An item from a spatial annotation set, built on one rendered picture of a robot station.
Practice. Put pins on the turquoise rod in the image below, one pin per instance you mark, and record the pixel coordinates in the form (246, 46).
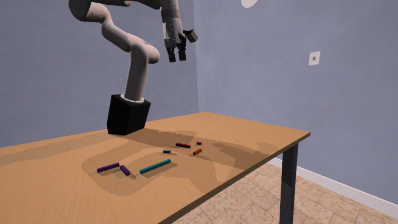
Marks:
(157, 165)

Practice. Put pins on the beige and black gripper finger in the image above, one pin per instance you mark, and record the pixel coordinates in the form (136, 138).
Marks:
(171, 54)
(181, 46)

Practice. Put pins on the purple rod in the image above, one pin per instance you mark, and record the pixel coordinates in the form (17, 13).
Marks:
(125, 170)
(107, 167)

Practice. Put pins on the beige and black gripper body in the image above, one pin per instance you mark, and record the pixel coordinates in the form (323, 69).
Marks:
(171, 28)

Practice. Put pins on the orange rod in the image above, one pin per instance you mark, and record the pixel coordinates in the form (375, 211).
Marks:
(197, 151)

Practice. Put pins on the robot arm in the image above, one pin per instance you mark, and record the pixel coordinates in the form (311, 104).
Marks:
(141, 52)

